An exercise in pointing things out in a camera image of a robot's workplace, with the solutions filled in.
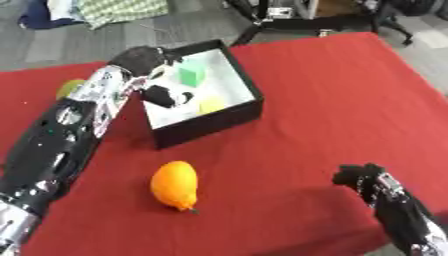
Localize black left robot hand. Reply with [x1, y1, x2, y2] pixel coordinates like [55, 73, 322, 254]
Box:
[106, 45, 196, 109]

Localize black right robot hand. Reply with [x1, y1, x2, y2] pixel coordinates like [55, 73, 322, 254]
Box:
[330, 162, 436, 249]

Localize black box white inside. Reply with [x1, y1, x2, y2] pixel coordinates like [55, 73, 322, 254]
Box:
[138, 38, 266, 150]

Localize green white checked cloth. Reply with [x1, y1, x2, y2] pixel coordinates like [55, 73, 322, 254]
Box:
[77, 0, 172, 30]

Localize green cube block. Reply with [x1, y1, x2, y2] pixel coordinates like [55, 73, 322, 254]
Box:
[176, 63, 209, 88]

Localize green yellow toy fruit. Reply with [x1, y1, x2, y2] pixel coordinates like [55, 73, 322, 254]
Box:
[54, 78, 88, 101]

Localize blue cloth pile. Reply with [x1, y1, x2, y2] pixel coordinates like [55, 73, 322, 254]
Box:
[15, 0, 86, 30]

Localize orange toy fruit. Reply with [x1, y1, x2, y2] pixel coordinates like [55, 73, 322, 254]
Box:
[148, 160, 202, 214]

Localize black office chair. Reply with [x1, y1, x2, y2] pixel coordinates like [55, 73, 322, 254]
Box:
[360, 0, 448, 46]

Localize black metal stand frame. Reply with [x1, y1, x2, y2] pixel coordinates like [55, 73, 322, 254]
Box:
[224, 0, 382, 47]

